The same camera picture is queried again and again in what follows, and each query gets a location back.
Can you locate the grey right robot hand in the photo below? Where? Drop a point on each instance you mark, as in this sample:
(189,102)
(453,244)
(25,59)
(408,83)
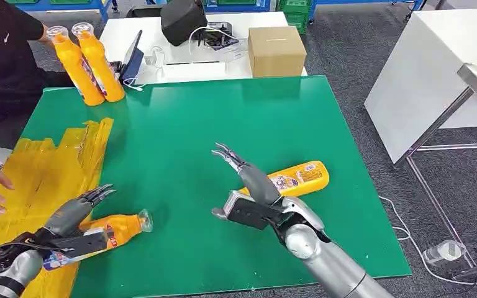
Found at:
(257,183)

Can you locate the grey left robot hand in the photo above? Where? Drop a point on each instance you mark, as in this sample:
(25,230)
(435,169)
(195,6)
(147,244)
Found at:
(67,216)

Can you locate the orange drink bottle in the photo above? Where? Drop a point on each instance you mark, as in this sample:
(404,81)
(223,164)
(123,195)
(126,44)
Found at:
(304,177)
(102,65)
(125,228)
(76,70)

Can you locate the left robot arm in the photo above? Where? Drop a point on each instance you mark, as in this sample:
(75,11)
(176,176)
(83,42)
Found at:
(18,267)

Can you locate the yellow plastic sheet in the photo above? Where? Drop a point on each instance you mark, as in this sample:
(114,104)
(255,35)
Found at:
(45,172)

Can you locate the green table mat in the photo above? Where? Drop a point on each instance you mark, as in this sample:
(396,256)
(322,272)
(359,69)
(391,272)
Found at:
(205,123)

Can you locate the flat white box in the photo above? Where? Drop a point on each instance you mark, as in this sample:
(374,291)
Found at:
(195,70)

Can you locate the brown cardboard box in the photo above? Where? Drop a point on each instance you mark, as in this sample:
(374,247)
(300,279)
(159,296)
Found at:
(277,51)

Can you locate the black desk device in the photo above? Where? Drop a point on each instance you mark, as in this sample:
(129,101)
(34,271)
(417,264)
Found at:
(218,37)

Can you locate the person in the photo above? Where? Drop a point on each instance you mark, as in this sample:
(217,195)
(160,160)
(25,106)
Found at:
(4,65)

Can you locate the dark tablet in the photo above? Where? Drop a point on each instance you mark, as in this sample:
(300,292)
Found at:
(133,61)

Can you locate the stacked green crates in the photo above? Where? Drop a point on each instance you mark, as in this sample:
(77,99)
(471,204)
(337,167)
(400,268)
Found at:
(296,14)

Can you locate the black bag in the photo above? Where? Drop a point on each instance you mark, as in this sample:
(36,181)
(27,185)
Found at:
(183,20)

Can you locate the white power adapter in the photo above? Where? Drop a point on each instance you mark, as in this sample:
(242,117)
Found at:
(444,251)

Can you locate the blue shelf rack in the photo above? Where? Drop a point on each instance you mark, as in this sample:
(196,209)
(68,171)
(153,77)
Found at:
(57,5)

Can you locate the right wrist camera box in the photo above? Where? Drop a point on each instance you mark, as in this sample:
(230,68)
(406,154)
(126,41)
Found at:
(248,212)

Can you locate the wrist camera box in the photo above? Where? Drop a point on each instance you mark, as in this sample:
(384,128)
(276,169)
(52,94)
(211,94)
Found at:
(82,244)
(248,212)

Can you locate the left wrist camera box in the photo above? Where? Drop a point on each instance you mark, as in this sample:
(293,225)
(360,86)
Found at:
(82,244)

